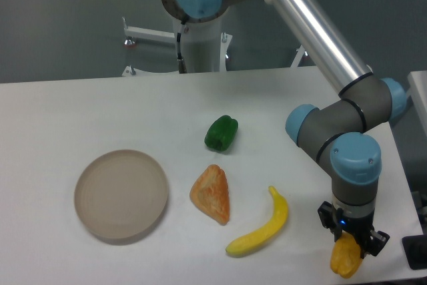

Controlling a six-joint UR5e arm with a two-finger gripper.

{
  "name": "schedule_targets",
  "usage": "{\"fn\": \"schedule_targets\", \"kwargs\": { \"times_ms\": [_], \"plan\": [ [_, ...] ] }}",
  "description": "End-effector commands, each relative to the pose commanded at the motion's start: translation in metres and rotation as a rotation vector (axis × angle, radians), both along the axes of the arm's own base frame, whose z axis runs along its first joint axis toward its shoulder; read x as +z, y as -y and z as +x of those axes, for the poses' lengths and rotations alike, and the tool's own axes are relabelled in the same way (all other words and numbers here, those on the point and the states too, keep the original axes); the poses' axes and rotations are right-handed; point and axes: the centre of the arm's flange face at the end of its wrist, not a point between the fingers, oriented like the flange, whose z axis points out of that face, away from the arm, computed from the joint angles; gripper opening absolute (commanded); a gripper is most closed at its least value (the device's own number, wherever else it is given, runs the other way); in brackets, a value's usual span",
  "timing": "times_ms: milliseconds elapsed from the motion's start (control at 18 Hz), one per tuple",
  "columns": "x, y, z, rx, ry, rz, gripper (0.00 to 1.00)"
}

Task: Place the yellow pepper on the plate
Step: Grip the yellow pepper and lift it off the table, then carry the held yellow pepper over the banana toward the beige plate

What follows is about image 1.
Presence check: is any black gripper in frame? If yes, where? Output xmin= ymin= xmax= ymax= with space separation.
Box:
xmin=318 ymin=198 xmax=390 ymax=258

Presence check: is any yellow bell pepper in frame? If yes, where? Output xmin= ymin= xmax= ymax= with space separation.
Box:
xmin=330 ymin=233 xmax=363 ymax=278

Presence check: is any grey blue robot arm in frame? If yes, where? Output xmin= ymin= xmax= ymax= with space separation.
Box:
xmin=162 ymin=0 xmax=406 ymax=256

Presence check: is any green bell pepper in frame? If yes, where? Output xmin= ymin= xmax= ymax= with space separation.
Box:
xmin=204 ymin=115 xmax=238 ymax=152

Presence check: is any beige round plate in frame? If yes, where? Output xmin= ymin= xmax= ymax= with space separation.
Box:
xmin=73 ymin=150 xmax=169 ymax=245

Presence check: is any black device at edge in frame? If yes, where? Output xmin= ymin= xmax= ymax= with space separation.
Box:
xmin=402 ymin=234 xmax=426 ymax=270

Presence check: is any yellow banana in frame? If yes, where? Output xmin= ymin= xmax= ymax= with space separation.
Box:
xmin=226 ymin=186 xmax=289 ymax=258

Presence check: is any orange triangular pastry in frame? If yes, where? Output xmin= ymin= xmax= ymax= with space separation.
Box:
xmin=189 ymin=164 xmax=230 ymax=226

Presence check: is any white side table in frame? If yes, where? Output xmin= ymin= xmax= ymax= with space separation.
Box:
xmin=408 ymin=70 xmax=427 ymax=131

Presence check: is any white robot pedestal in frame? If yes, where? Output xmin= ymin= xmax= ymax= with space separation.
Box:
xmin=122 ymin=17 xmax=233 ymax=74

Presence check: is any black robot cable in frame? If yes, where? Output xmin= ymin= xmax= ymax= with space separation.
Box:
xmin=175 ymin=14 xmax=191 ymax=74

